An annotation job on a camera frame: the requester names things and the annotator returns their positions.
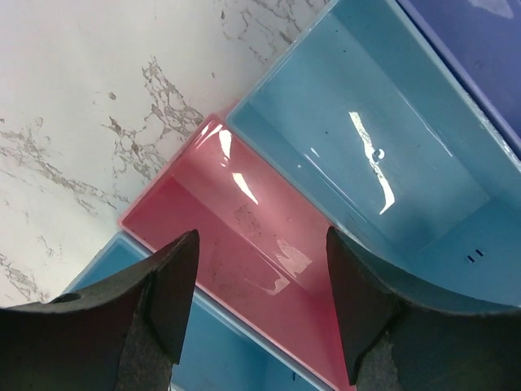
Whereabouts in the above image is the pink bin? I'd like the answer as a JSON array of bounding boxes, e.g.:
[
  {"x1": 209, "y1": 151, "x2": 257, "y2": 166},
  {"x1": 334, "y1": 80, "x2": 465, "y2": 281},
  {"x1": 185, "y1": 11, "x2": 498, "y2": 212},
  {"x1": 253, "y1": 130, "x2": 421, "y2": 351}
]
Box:
[{"x1": 119, "y1": 115, "x2": 350, "y2": 390}]

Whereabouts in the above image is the medium blue bin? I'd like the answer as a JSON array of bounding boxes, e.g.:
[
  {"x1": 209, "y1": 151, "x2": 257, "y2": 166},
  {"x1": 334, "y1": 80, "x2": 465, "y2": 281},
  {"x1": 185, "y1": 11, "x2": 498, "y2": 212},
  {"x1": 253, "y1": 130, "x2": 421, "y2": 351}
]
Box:
[{"x1": 227, "y1": 1, "x2": 520, "y2": 306}]

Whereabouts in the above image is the purple bin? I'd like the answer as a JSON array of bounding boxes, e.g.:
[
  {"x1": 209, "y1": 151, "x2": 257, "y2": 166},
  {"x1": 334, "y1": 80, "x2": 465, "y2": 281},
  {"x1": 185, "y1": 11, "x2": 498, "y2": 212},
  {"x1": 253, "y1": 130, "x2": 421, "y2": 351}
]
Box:
[{"x1": 399, "y1": 1, "x2": 520, "y2": 155}]

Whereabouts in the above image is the light blue bin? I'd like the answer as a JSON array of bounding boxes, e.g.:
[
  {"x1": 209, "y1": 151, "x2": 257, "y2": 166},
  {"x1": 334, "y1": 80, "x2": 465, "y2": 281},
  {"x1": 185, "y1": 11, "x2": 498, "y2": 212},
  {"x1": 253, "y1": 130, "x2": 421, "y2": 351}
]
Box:
[{"x1": 60, "y1": 231, "x2": 339, "y2": 391}]

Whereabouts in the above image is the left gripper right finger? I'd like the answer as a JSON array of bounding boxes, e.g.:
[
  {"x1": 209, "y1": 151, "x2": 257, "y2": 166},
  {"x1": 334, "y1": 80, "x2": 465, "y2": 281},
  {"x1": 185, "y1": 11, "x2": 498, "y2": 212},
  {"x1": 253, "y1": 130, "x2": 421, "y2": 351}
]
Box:
[{"x1": 326, "y1": 227, "x2": 520, "y2": 390}]

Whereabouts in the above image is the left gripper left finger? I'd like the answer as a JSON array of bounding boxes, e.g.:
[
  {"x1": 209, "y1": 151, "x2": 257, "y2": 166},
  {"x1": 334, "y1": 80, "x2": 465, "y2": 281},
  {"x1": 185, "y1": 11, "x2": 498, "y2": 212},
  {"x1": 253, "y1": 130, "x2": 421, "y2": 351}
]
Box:
[{"x1": 1, "y1": 230, "x2": 199, "y2": 390}]

